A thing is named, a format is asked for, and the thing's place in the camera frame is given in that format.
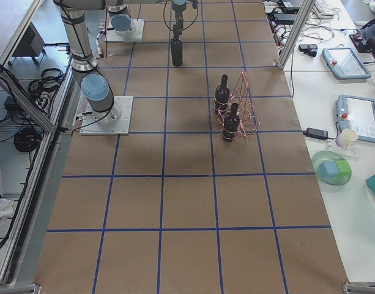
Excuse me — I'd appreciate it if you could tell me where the black wine bottle being moved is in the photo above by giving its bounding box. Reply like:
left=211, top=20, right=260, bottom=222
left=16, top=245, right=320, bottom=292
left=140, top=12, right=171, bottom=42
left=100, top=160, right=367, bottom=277
left=170, top=37, right=183, bottom=66

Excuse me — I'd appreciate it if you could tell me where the near teach pendant tablet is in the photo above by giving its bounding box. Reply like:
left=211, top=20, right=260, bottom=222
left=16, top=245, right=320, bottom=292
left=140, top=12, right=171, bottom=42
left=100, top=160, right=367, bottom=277
left=336, top=94, right=375, bottom=143

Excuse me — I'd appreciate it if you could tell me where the black power brick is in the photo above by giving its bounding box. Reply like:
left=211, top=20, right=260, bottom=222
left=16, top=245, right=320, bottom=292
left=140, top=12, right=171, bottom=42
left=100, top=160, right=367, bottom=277
left=303, top=127, right=329, bottom=141

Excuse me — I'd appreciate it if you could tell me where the copper wire wine rack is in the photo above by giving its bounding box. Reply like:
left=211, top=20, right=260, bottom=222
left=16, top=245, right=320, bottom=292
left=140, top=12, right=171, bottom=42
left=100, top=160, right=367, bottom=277
left=213, top=71, right=260, bottom=143

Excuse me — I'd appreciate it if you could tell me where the far teach pendant tablet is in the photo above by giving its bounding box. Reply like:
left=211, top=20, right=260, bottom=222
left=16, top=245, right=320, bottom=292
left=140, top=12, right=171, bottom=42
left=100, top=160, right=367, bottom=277
left=322, top=47, right=371, bottom=80

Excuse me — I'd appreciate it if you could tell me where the blue foam cube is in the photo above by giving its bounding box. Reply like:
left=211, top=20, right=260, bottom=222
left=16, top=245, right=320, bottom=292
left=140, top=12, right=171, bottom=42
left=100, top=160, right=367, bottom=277
left=317, top=161, right=336, bottom=179

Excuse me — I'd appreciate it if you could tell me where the black wine bottle in rack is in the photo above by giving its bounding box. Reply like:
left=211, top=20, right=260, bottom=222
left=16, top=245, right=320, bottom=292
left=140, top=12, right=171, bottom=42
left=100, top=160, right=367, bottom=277
left=221, top=103, right=240, bottom=142

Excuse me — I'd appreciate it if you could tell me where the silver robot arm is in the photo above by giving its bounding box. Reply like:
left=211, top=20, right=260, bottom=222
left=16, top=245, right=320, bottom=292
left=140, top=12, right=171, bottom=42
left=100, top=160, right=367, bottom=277
left=107, top=4, right=135, bottom=36
left=54, top=1, right=156, bottom=123

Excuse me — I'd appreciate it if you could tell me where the green foam cube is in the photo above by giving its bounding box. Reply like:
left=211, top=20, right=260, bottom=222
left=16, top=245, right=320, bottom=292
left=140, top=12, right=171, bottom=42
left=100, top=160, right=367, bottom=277
left=332, top=159, right=352, bottom=176

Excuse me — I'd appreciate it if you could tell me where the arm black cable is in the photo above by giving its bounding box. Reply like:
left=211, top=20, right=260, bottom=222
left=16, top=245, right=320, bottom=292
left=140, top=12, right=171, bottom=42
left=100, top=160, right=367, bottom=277
left=162, top=0, right=200, bottom=34

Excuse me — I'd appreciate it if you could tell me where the black wine bottle rack end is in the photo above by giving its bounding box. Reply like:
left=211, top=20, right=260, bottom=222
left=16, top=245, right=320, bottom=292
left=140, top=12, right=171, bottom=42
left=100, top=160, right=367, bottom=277
left=214, top=74, right=230, bottom=113

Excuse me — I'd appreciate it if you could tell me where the green plastic bowl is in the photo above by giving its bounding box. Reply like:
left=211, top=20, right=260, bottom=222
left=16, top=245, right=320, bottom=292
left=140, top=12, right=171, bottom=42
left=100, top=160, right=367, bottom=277
left=311, top=151, right=352, bottom=186

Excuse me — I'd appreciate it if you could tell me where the teach pendant tablet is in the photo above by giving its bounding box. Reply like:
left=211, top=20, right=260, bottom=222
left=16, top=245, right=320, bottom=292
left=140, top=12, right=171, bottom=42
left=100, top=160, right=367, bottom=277
left=322, top=47, right=371, bottom=80
left=336, top=94, right=375, bottom=143

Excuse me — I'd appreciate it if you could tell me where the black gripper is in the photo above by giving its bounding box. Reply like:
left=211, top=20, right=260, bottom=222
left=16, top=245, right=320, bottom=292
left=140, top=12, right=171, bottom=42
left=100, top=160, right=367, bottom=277
left=173, top=12, right=184, bottom=37

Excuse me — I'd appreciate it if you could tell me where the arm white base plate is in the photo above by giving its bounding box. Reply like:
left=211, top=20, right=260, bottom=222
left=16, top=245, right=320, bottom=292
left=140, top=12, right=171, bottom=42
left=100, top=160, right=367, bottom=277
left=80, top=96, right=133, bottom=135
left=106, top=18, right=145, bottom=43

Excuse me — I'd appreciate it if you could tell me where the white paper cup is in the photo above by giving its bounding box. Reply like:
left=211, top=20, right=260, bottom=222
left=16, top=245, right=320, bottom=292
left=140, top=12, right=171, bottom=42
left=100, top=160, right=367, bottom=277
left=335, top=129, right=358, bottom=148

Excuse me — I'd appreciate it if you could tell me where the aluminium frame post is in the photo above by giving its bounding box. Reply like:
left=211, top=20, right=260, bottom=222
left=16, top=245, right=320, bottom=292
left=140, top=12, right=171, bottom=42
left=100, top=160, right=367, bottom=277
left=277, top=0, right=314, bottom=70

